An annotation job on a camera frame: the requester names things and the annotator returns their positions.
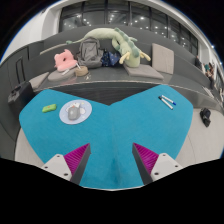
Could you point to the green eraser block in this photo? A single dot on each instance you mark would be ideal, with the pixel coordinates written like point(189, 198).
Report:
point(49, 108)

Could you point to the green plush dragon toy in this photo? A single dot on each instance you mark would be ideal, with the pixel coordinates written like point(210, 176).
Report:
point(130, 50)

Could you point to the person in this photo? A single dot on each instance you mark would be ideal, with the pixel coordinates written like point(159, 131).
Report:
point(198, 62)
point(210, 76)

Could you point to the black suitcase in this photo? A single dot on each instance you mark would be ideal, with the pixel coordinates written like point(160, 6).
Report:
point(20, 96)

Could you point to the round light blue mouse pad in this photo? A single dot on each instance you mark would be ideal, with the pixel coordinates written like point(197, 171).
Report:
point(86, 111)

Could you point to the tan woven hat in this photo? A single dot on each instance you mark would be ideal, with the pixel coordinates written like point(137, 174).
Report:
point(81, 71)

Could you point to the grey and white computer mouse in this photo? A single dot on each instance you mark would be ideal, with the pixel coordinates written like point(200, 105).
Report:
point(73, 113)

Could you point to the black bag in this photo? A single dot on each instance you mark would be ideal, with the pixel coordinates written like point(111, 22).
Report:
point(205, 116)

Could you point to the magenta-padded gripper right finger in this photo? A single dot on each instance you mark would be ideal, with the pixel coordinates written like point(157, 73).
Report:
point(163, 165)

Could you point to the dark blue patterned bag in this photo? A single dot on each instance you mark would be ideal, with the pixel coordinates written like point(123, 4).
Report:
point(110, 59)

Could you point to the grey flat seat cushion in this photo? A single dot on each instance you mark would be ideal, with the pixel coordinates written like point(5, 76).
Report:
point(38, 80)
point(60, 75)
point(143, 71)

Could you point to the beige square seat cushion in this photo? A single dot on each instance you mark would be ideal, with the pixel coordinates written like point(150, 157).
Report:
point(163, 58)

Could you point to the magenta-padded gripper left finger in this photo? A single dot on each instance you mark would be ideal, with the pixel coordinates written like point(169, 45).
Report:
point(58, 165)

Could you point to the pink plush cushion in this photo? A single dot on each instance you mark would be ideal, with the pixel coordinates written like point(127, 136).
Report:
point(64, 61)

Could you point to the grey backpack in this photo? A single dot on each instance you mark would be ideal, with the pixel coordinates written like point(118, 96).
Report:
point(90, 51)

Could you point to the white marker with blue cap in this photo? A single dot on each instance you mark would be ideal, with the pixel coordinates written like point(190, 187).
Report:
point(169, 99)

